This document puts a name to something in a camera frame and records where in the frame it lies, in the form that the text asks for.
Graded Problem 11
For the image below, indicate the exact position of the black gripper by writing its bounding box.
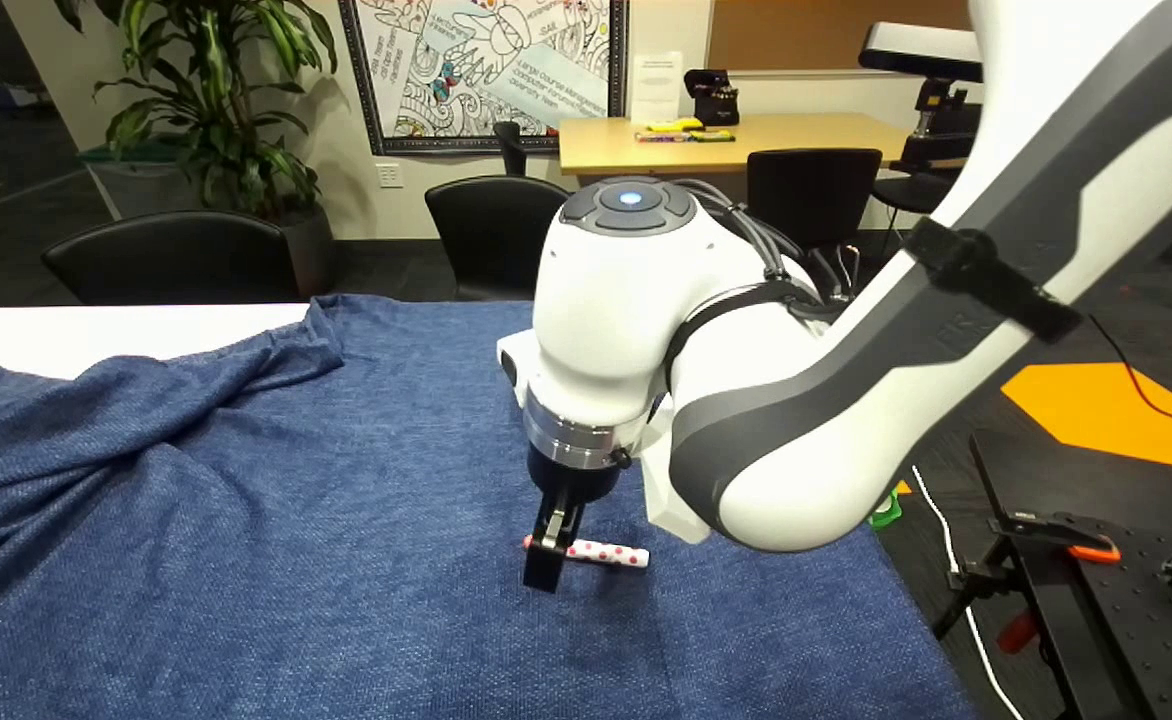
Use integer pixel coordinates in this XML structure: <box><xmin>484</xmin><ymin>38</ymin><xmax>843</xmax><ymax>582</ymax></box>
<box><xmin>525</xmin><ymin>453</ymin><xmax>620</xmax><ymax>592</ymax></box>

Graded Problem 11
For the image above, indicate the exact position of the white patterned marker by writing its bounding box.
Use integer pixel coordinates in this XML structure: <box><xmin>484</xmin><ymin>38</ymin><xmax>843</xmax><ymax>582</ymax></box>
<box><xmin>519</xmin><ymin>536</ymin><xmax>650</xmax><ymax>572</ymax></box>

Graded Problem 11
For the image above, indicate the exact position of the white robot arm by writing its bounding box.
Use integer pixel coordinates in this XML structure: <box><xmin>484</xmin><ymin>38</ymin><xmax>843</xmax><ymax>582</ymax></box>
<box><xmin>497</xmin><ymin>0</ymin><xmax>1172</xmax><ymax>592</ymax></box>

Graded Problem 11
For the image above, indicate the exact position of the blue fabric tablecloth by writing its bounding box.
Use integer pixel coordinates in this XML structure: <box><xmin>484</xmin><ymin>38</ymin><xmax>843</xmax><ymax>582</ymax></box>
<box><xmin>0</xmin><ymin>298</ymin><xmax>970</xmax><ymax>720</ymax></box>

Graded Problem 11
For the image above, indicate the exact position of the black office chair middle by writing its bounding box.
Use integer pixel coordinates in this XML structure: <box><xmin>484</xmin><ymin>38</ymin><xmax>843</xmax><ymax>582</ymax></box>
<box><xmin>424</xmin><ymin>177</ymin><xmax>566</xmax><ymax>298</ymax></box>

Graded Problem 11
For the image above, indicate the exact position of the black office chair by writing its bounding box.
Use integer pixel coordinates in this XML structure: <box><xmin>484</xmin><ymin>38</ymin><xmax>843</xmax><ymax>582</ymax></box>
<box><xmin>42</xmin><ymin>213</ymin><xmax>297</xmax><ymax>303</ymax></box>
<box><xmin>748</xmin><ymin>148</ymin><xmax>878</xmax><ymax>248</ymax></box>
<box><xmin>424</xmin><ymin>177</ymin><xmax>566</xmax><ymax>298</ymax></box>

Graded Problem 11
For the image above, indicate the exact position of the green plastic bag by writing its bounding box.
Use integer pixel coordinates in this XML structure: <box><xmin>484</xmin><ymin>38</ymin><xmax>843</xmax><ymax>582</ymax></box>
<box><xmin>868</xmin><ymin>481</ymin><xmax>914</xmax><ymax>531</ymax></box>

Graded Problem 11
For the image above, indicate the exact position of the wooden desk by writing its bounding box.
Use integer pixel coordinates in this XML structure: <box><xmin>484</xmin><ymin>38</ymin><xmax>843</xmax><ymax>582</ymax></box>
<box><xmin>554</xmin><ymin>111</ymin><xmax>904</xmax><ymax>180</ymax></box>

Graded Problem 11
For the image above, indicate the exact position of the black office chair far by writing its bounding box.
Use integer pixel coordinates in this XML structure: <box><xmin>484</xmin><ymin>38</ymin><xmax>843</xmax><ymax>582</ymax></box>
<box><xmin>748</xmin><ymin>148</ymin><xmax>878</xmax><ymax>248</ymax></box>

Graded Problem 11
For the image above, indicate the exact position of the black office chair left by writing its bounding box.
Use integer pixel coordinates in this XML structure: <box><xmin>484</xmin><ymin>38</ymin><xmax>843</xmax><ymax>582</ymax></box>
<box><xmin>42</xmin><ymin>213</ymin><xmax>297</xmax><ymax>303</ymax></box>

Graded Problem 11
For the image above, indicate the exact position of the black device on desk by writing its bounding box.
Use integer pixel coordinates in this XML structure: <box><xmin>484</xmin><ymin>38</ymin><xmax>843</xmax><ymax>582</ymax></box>
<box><xmin>684</xmin><ymin>69</ymin><xmax>740</xmax><ymax>123</ymax></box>

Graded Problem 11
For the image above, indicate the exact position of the framed whiteboard drawing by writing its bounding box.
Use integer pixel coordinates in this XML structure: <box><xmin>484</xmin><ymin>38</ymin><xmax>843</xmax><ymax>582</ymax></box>
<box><xmin>338</xmin><ymin>0</ymin><xmax>627</xmax><ymax>155</ymax></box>

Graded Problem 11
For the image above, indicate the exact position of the potted green plant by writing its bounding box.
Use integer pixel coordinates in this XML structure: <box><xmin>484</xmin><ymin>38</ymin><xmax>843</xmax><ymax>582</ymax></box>
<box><xmin>47</xmin><ymin>0</ymin><xmax>334</xmax><ymax>291</ymax></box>

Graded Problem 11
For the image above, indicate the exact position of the white cable on floor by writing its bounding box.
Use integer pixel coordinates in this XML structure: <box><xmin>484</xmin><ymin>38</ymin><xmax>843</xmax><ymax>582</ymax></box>
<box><xmin>904</xmin><ymin>460</ymin><xmax>1028</xmax><ymax>720</ymax></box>

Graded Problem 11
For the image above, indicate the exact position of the orange handled clamp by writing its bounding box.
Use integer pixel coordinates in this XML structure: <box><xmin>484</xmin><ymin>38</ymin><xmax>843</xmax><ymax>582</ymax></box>
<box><xmin>930</xmin><ymin>447</ymin><xmax>1125</xmax><ymax>659</ymax></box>

